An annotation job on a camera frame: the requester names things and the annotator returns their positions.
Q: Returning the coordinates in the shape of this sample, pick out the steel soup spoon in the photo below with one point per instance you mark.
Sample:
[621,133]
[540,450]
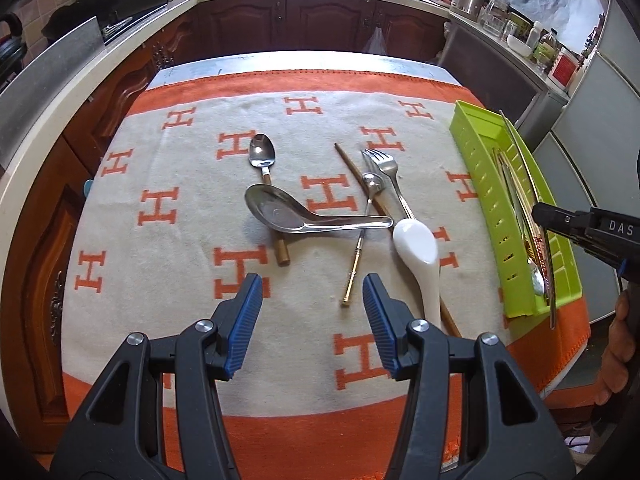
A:
[272,210]

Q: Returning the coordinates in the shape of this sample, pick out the large steel spoon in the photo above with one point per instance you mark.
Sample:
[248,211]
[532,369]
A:
[537,281]

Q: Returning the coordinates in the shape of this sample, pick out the red label jar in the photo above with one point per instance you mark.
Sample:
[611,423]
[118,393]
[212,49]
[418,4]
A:
[565,69]

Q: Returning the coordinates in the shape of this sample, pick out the steel fork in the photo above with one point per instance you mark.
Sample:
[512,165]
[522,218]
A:
[382,162]

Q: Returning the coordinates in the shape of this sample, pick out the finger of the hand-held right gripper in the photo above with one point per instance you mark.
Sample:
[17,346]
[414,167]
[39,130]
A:
[560,217]

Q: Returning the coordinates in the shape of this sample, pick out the dark wooden chopstick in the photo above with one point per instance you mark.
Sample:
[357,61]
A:
[350,165]

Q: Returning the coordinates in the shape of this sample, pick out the glass jug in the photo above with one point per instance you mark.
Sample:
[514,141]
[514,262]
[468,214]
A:
[496,15]

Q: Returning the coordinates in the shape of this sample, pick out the white bowl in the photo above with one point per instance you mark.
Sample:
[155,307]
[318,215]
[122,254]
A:
[520,46]

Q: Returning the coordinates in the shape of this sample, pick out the white cap bottle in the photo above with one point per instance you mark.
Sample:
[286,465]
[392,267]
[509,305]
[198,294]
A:
[534,35]

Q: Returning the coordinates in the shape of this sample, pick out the grey refrigerator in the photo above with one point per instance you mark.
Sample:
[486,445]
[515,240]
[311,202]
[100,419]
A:
[590,135]

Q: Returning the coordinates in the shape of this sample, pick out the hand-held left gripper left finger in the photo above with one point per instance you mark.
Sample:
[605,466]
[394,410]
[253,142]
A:
[245,325]

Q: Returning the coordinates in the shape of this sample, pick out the hanging plastic bag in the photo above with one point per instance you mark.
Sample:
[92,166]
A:
[375,41]

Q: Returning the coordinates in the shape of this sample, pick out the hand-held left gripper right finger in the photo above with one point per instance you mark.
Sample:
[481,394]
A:
[382,330]

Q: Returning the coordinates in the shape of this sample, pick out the steel table knife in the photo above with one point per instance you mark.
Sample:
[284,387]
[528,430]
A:
[520,160]

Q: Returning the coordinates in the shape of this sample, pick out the dark wooden base cabinets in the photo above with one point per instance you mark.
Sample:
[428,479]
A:
[300,20]

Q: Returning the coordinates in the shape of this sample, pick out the bundle of chopsticks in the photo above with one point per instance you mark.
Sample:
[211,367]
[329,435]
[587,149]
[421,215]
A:
[515,195]

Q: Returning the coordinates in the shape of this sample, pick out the steel stove guard panel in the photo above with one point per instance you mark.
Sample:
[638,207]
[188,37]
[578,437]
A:
[50,90]

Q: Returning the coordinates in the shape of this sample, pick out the green plastic utensil tray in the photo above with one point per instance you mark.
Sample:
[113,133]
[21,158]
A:
[480,170]

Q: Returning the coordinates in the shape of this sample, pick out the grey cabinet with frosted doors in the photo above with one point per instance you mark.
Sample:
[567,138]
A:
[490,70]

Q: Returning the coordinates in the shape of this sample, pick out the orange and beige printed blanket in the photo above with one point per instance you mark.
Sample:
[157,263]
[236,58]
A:
[175,260]

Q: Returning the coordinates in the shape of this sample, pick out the person's right hand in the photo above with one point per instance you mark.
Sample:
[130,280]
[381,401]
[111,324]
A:
[620,350]

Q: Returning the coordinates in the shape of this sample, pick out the white ceramic spoon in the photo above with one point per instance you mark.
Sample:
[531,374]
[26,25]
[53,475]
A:
[415,245]

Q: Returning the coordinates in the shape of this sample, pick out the clear bottle with label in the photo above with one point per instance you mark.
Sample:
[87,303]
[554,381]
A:
[547,49]

